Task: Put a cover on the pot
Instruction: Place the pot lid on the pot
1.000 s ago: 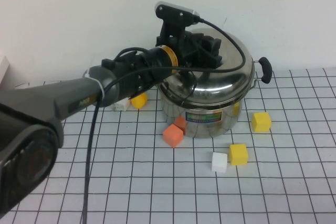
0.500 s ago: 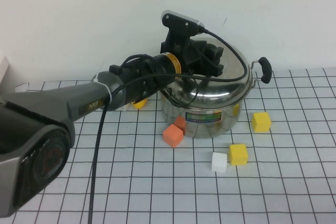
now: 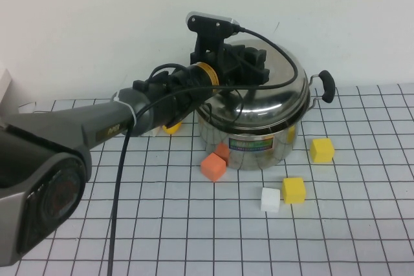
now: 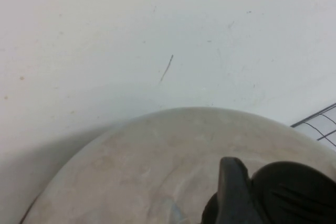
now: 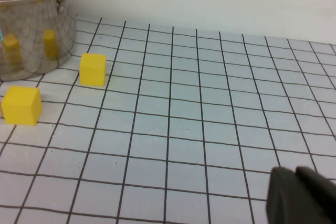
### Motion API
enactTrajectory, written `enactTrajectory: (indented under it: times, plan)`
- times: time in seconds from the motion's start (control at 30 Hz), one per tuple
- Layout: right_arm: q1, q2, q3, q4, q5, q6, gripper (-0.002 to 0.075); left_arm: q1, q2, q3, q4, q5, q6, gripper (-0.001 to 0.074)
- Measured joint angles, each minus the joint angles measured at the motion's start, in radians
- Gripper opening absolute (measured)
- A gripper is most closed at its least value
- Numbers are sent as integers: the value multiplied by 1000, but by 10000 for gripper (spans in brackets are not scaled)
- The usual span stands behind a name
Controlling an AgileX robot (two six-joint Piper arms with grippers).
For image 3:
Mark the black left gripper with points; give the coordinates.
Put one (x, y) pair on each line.
(233, 66)

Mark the stainless steel lid black knob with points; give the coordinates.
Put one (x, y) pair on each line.
(275, 108)

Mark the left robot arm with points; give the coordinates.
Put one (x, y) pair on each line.
(64, 127)

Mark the stainless steel pot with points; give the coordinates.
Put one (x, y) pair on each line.
(252, 159)

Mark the yellow foam cube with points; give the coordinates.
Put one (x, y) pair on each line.
(293, 191)
(321, 151)

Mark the yellow heart-shaped block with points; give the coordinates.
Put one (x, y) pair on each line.
(171, 129)

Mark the orange foam cube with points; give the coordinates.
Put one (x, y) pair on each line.
(211, 168)

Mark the white foam cube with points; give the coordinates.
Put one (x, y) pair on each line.
(270, 200)

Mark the white grid tablecloth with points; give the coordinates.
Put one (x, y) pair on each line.
(323, 230)

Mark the white panel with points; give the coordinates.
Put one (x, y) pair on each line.
(4, 85)

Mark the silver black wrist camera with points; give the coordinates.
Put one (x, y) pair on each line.
(210, 27)

